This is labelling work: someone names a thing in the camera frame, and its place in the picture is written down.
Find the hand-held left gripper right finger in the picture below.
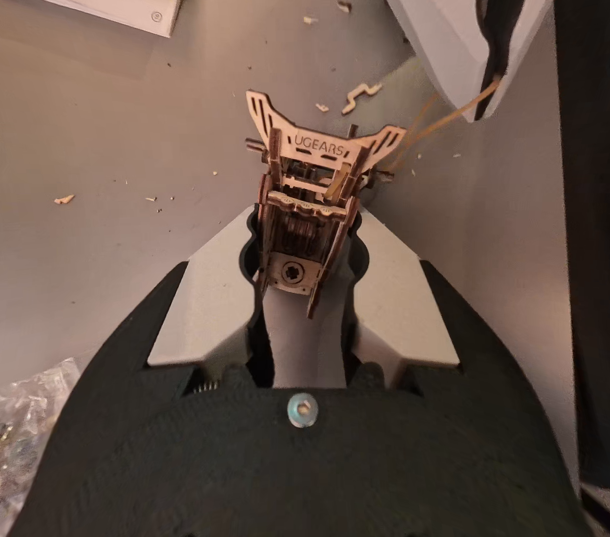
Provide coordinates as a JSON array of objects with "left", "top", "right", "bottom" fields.
[{"left": 344, "top": 207, "right": 461, "bottom": 388}]

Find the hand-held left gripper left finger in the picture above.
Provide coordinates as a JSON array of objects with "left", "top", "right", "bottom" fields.
[{"left": 148, "top": 206, "right": 276, "bottom": 387}]

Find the large tan rubber band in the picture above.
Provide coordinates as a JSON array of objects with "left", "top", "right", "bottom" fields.
[{"left": 386, "top": 77, "right": 501, "bottom": 173}]

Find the zigzag wooden piece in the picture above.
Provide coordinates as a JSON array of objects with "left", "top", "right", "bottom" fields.
[{"left": 342, "top": 83, "right": 383, "bottom": 114}]

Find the wooden mechanical model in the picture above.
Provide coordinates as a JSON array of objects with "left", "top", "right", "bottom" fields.
[{"left": 244, "top": 90, "right": 408, "bottom": 321}]

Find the clear plastic parts bag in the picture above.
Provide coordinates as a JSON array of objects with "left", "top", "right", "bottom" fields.
[{"left": 0, "top": 358, "right": 81, "bottom": 516}]

